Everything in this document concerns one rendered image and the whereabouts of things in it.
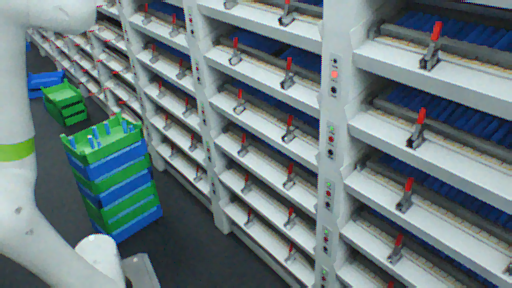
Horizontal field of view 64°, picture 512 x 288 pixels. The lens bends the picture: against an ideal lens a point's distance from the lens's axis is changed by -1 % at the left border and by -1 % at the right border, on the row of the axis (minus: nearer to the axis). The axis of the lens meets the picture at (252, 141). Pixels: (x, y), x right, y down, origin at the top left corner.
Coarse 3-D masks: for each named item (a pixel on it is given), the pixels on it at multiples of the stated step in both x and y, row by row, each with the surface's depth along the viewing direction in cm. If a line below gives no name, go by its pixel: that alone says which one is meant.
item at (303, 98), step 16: (224, 32) 156; (208, 48) 154; (288, 48) 138; (208, 64) 156; (224, 64) 144; (240, 64) 140; (256, 80) 132; (272, 80) 128; (304, 80) 123; (288, 96) 122; (304, 96) 118; (320, 96) 110
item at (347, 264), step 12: (348, 252) 135; (360, 252) 138; (336, 264) 133; (348, 264) 136; (360, 264) 134; (372, 264) 131; (348, 276) 133; (360, 276) 132; (372, 276) 131; (384, 276) 127
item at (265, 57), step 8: (224, 40) 151; (224, 48) 150; (232, 48) 147; (240, 48) 144; (248, 48) 141; (248, 56) 140; (256, 56) 138; (264, 56) 135; (272, 56) 133; (272, 64) 133; (280, 64) 129; (304, 72) 122; (312, 72) 121; (312, 80) 121; (320, 80) 117; (320, 88) 117
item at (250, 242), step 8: (168, 168) 249; (176, 176) 243; (184, 184) 236; (192, 184) 230; (192, 192) 231; (200, 192) 224; (200, 200) 225; (208, 200) 218; (208, 208) 220; (232, 224) 202; (240, 232) 197; (248, 240) 193; (256, 248) 189; (264, 256) 185; (272, 264) 182; (280, 264) 179; (280, 272) 178; (288, 272) 175; (288, 280) 175; (296, 280) 171
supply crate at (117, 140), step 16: (96, 128) 194; (112, 128) 201; (128, 128) 200; (64, 144) 183; (80, 144) 190; (96, 144) 189; (112, 144) 181; (128, 144) 187; (80, 160) 176; (96, 160) 178
